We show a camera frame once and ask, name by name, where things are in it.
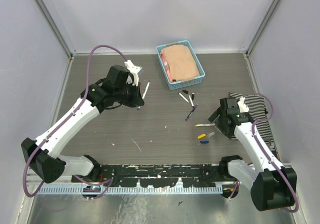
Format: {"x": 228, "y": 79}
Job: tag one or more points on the purple pen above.
{"x": 191, "y": 112}

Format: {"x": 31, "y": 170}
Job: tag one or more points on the peach folded towel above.
{"x": 179, "y": 63}

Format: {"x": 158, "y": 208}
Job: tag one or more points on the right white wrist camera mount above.
{"x": 243, "y": 107}

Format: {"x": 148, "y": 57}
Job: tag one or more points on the blue pen cap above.
{"x": 204, "y": 142}

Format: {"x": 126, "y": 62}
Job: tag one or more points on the short white pen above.
{"x": 183, "y": 97}

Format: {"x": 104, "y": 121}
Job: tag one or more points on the light blue slotted cable duct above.
{"x": 85, "y": 189}

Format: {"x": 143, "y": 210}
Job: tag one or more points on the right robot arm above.
{"x": 270, "y": 183}

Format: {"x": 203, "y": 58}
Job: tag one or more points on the white pen with black end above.
{"x": 191, "y": 101}

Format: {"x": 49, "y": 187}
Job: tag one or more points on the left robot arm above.
{"x": 44, "y": 152}

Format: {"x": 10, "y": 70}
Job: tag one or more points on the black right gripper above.
{"x": 226, "y": 131}

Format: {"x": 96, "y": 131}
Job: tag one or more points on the light blue perforated basket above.
{"x": 185, "y": 83}

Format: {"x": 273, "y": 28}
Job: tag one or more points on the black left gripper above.
{"x": 137, "y": 100}

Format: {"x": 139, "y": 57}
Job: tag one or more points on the yellow pen cap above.
{"x": 201, "y": 136}

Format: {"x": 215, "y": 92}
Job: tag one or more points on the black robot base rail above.
{"x": 165, "y": 175}

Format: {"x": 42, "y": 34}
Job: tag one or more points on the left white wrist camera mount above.
{"x": 134, "y": 70}

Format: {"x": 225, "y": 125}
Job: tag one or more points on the white marker with blue end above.
{"x": 146, "y": 90}

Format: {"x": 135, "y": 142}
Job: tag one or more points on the black white striped cloth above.
{"x": 258, "y": 110}

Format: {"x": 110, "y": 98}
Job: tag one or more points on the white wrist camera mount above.
{"x": 134, "y": 70}
{"x": 243, "y": 107}

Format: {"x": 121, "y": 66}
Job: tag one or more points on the white marker with yellow end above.
{"x": 203, "y": 125}

